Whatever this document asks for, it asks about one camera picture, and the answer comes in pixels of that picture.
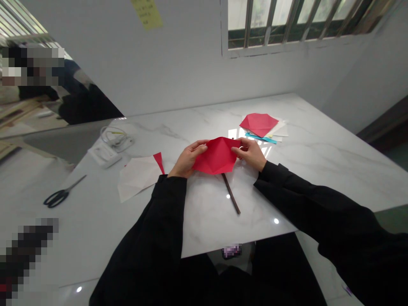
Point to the person's left hand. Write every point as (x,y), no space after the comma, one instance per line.
(184,159)

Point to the person's right hand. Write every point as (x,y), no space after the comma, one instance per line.
(253,156)

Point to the light blue paper sheet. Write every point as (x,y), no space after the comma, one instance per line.
(266,139)

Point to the white paper sheet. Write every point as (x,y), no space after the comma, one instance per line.
(282,129)

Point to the thin brown stick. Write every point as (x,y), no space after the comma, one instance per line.
(232,194)

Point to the white paper with red side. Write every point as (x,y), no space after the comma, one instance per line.
(137,178)

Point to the white power adapter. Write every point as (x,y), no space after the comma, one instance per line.
(104,155)

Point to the barred window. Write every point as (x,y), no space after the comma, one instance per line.
(296,25)

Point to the yellow sticky note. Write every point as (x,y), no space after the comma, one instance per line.
(147,14)

